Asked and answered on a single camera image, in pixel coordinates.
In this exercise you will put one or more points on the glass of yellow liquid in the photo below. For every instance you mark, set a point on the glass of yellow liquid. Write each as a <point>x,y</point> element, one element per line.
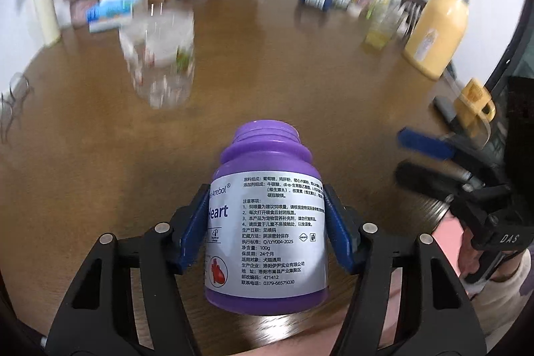
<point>384,22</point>

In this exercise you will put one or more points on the blue tissue box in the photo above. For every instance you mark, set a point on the blue tissue box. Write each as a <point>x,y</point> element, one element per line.
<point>112,14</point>

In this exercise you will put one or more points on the yellow mug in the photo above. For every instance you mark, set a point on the yellow mug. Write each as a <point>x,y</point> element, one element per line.
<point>475,109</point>

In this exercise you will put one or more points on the eyeglasses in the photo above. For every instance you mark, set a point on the eyeglasses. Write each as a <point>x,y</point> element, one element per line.
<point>12,102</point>

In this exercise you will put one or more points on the colourful snack packets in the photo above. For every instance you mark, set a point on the colourful snack packets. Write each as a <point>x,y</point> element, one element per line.
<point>366,8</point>

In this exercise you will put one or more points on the person's right hand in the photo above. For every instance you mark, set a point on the person's right hand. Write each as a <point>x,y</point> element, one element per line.
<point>455,241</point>

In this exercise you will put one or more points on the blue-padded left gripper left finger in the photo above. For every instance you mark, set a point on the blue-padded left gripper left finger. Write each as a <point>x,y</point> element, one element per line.
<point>96,316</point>

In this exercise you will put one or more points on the purple plastic supplement jar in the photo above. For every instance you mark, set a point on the purple plastic supplement jar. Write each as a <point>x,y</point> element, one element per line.
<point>266,236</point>

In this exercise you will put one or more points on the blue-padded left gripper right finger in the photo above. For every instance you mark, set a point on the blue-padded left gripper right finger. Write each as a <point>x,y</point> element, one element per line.
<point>435,314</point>

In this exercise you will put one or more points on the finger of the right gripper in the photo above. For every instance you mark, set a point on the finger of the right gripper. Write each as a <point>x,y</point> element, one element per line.
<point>424,144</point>
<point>432,184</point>

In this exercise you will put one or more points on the yellow thermos jug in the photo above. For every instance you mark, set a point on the yellow thermos jug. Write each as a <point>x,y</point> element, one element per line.
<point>437,35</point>

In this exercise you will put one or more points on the cream thermos bottle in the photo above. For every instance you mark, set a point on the cream thermos bottle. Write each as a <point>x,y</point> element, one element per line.
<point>48,22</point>

